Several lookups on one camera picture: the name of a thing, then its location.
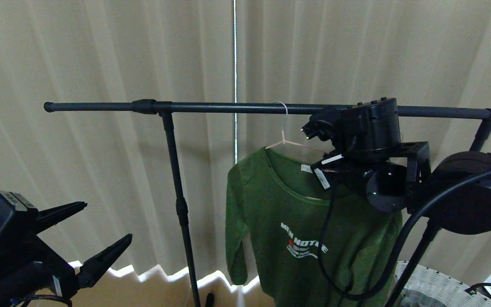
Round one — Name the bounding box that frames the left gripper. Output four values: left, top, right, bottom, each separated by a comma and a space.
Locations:
0, 188, 133, 307

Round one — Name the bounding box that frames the green long-sleeved shirt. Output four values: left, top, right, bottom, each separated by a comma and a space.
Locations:
225, 147, 404, 307

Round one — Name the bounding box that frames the pink clothes hanger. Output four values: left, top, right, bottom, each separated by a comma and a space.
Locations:
265, 101, 328, 155

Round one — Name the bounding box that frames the black clothes rack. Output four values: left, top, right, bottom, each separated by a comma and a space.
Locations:
43, 100, 491, 307

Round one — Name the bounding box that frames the white laundry basket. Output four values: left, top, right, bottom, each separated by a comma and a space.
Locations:
393, 260, 491, 307

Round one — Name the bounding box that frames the beige curtain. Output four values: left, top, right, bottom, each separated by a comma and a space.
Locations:
0, 0, 491, 299

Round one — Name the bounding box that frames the black cable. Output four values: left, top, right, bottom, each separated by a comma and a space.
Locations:
10, 293, 74, 307
317, 161, 491, 301

